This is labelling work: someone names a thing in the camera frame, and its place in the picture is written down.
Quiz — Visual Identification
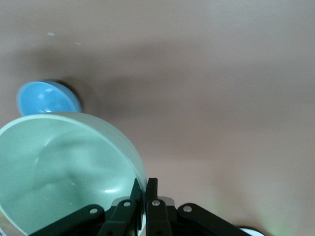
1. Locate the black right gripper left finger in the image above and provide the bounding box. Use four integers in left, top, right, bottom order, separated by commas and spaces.
31, 177, 144, 236

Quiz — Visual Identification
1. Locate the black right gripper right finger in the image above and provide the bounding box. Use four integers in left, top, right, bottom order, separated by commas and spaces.
146, 177, 252, 236

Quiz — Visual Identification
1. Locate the green bowl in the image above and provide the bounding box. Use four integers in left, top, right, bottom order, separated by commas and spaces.
0, 112, 148, 236

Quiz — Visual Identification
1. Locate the blue bowl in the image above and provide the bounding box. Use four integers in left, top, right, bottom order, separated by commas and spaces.
16, 79, 82, 117

